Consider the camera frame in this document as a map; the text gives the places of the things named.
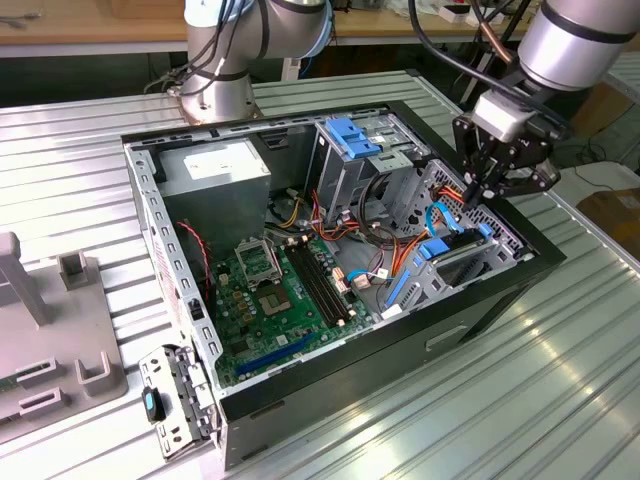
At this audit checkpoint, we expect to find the blue expansion slot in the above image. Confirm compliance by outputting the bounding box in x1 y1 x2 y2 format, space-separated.
234 333 316 379

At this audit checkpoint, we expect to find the hard disk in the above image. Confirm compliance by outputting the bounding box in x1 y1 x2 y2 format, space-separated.
384 222 494 311

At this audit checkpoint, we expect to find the orange red wire bundle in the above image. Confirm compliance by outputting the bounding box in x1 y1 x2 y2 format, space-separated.
299 189 381 246

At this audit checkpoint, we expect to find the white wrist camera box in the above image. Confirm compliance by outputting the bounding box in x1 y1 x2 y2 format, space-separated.
472 92 536 144

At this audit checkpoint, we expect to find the blue disk data wire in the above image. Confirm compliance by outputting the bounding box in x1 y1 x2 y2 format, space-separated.
424 201 465 237

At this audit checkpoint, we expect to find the white box black top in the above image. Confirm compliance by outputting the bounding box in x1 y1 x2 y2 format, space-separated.
439 3 471 24

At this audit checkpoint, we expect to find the black RAM slot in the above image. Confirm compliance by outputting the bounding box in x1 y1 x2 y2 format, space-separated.
285 242 341 329
297 238 351 324

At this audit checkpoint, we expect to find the blue plastic cage latch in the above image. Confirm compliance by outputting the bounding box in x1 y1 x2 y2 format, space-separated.
324 115 384 161

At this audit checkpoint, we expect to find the black PC case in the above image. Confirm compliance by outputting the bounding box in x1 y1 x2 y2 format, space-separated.
119 99 569 471

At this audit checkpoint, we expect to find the grey metal disk bay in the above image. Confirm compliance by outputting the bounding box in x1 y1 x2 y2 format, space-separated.
384 219 531 321

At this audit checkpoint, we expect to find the green circuit board part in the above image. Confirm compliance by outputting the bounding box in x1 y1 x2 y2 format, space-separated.
0 372 39 397

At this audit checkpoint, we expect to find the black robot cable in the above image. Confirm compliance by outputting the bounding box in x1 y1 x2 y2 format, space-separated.
407 0 509 96

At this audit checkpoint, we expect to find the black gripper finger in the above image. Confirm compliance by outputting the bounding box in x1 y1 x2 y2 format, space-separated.
452 113 494 209
478 158 560 202

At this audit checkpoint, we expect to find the pale blue labelled wire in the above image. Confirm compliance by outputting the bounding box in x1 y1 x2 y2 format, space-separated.
345 268 391 282

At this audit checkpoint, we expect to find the metal socket cover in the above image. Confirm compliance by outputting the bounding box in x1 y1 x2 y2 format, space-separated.
234 238 280 290

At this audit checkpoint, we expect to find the grey power supply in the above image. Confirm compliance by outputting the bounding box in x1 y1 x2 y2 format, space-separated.
154 137 274 261

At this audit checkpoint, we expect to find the red black twisted wire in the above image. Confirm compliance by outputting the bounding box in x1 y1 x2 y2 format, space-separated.
176 219 215 301

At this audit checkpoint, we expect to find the thick black cable bundle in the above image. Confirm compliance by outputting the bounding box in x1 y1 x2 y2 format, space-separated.
358 173 397 242

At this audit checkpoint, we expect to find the grey optical drive cage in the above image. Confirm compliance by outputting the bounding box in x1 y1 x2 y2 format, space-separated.
305 112 434 226

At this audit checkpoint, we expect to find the yellow black wire bundle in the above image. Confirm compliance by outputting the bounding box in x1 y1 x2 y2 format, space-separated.
269 187 309 231

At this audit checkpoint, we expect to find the wooden desk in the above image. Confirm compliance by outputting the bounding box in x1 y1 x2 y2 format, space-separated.
324 0 551 106
0 0 190 59

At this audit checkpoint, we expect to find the brown cardboard box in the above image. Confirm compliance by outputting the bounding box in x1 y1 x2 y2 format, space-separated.
577 187 640 251

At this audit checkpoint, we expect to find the silver slot cover bracket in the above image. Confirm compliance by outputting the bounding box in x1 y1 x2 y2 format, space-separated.
137 344 221 461

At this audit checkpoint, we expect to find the grey parts rack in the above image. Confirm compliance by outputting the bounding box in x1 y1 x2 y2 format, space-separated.
0 230 130 426

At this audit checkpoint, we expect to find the green motherboard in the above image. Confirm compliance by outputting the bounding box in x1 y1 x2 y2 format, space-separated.
212 234 381 391

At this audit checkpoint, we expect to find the CPU socket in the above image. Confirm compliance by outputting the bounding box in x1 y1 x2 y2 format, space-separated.
255 283 295 320

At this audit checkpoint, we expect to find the black blue bracket latch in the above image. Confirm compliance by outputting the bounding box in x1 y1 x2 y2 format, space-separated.
141 387 167 425

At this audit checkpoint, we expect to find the orange disk power wire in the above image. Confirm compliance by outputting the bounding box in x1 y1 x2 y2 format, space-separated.
392 182 474 279

